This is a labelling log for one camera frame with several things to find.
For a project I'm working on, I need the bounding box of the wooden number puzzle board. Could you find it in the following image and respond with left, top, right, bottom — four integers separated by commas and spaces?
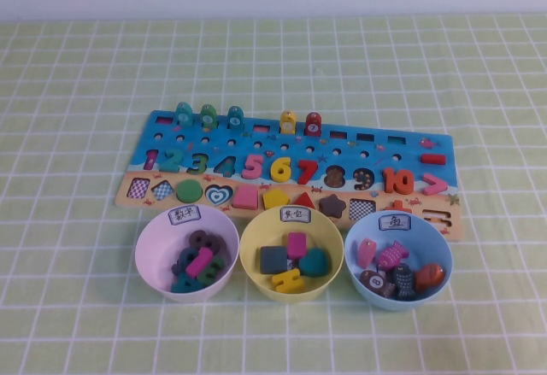
115, 108, 463, 243

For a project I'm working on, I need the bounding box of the magenta number one piece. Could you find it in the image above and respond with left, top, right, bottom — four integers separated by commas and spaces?
184, 246, 214, 277

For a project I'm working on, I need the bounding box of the yellow number six piece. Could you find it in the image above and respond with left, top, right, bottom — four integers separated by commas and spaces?
269, 155, 294, 182

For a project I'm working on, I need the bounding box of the pink number five piece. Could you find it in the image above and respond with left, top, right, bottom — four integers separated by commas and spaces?
242, 154, 265, 179

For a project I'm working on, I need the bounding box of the yellow pentagon piece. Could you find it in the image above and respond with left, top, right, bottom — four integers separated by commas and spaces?
262, 187, 291, 210

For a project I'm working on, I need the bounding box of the red number seven piece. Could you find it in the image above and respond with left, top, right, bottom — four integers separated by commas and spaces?
297, 159, 320, 185

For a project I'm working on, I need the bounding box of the pink trapezoid piece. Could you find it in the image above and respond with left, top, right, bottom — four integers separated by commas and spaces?
232, 185, 260, 208

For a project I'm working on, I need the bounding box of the red triangle piece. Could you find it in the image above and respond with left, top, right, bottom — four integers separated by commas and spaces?
291, 190, 320, 212

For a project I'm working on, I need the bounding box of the brown star piece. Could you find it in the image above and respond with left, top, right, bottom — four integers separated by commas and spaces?
318, 193, 347, 219

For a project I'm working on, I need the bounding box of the yellow plastic bowl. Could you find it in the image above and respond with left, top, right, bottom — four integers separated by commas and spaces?
238, 206, 345, 304

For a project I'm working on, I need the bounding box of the magenta rectangle piece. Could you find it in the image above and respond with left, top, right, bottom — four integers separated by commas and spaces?
286, 231, 309, 261

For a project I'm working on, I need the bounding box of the green circle piece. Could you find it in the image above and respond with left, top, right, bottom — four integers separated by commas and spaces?
176, 178, 204, 202

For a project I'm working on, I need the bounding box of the brown number eight piece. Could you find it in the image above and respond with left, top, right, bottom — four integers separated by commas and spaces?
188, 228, 226, 256

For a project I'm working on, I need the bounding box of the gray square piece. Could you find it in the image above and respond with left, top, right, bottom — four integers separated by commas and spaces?
259, 245, 288, 274

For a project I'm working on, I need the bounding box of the teal number two piece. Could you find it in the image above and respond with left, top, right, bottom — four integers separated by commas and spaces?
162, 148, 185, 173

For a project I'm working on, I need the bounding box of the teal heart piece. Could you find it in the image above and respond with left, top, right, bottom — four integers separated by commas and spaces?
298, 246, 330, 277

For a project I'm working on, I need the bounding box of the yellow equals sign piece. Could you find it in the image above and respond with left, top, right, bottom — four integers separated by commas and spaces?
271, 267, 307, 293

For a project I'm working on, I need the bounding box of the orange number ten piece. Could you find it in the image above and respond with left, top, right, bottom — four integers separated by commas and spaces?
383, 166, 415, 195

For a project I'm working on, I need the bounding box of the pink fish piece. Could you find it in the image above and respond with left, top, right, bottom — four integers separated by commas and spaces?
357, 237, 378, 268

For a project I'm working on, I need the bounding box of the green number three piece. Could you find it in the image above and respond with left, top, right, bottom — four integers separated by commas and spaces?
195, 255, 226, 286

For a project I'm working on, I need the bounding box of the dark blue number nine piece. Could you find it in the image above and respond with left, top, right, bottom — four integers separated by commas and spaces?
172, 247, 196, 276

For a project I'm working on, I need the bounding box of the magenta fish piece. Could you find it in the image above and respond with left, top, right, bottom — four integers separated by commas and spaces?
375, 240, 410, 272

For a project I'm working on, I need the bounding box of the teal number four piece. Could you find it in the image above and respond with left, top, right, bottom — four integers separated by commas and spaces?
170, 272, 202, 294

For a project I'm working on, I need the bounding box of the pink plastic bowl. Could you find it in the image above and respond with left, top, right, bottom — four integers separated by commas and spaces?
134, 203, 240, 303

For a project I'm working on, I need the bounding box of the pink greater-than sign piece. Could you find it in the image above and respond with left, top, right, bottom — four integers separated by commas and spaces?
422, 173, 449, 196

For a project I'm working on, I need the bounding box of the black fish piece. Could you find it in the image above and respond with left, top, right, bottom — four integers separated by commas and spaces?
391, 263, 417, 301

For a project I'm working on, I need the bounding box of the light blue plastic bowl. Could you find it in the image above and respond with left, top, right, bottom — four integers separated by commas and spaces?
344, 211, 454, 311

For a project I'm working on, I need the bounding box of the orange fish piece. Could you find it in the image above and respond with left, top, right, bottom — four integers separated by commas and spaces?
413, 262, 447, 292

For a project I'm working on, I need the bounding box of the yellow fish marked six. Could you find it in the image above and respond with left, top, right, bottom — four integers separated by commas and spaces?
279, 109, 298, 135

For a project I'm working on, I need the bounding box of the teal fish marked four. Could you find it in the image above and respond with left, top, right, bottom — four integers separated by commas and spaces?
226, 105, 244, 131

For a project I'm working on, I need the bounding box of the green fish marked three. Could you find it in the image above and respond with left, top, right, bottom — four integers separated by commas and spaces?
199, 103, 219, 130

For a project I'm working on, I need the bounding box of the teal fish marked two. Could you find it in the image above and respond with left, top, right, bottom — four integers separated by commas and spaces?
175, 101, 194, 127

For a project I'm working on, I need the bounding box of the brown fish marked eight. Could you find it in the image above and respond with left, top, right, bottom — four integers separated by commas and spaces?
359, 268, 397, 299

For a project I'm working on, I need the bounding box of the green checked tablecloth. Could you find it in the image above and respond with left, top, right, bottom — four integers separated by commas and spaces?
0, 11, 547, 375

